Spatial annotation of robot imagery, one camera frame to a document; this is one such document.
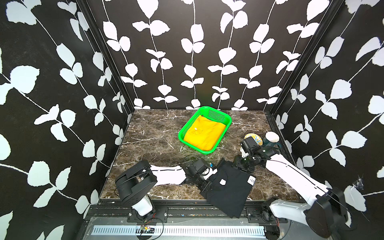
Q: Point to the patterned yellow blue plate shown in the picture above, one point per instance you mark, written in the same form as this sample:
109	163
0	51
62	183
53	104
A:
256	137

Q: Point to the black t-shirt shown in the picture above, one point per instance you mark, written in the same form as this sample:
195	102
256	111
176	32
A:
229	189

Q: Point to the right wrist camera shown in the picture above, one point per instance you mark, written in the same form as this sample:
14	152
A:
250	146

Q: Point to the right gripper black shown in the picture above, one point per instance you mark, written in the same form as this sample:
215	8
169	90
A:
236	162

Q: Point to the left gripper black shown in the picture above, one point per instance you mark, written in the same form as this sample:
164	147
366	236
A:
205	187

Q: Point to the white slotted cable duct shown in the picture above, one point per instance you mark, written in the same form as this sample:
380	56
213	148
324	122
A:
184	231

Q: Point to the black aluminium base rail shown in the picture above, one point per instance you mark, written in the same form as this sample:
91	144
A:
168	210

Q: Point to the green plastic basket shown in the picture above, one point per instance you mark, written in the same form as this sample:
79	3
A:
211	114

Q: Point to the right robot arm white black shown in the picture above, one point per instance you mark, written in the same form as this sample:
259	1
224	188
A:
323	210

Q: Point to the small circuit board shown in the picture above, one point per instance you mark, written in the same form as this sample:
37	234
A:
146	230

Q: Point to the yellow t-shirt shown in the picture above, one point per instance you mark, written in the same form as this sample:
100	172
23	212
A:
204	133

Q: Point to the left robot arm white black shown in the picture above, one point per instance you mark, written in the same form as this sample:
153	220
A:
133	185

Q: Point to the green mug white lid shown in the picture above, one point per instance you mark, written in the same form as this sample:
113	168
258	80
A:
272	140

